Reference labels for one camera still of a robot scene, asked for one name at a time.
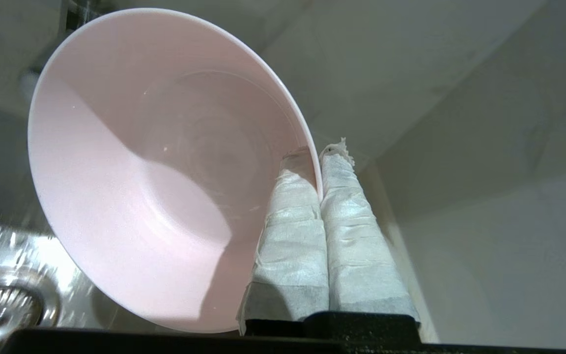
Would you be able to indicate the pink bowl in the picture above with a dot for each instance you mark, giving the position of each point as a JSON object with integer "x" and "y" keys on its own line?
{"x": 140, "y": 187}

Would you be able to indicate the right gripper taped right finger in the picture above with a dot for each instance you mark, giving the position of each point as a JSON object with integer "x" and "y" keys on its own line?
{"x": 361, "y": 255}

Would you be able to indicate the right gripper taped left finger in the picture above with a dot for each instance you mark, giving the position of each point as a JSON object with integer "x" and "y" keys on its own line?
{"x": 293, "y": 255}

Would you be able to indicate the white cabinet side panel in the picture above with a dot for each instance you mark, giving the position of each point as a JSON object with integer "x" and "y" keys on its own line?
{"x": 509, "y": 123}

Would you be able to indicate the round metal drain strainer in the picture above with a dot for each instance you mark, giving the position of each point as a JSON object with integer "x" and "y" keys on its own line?
{"x": 3, "y": 309}

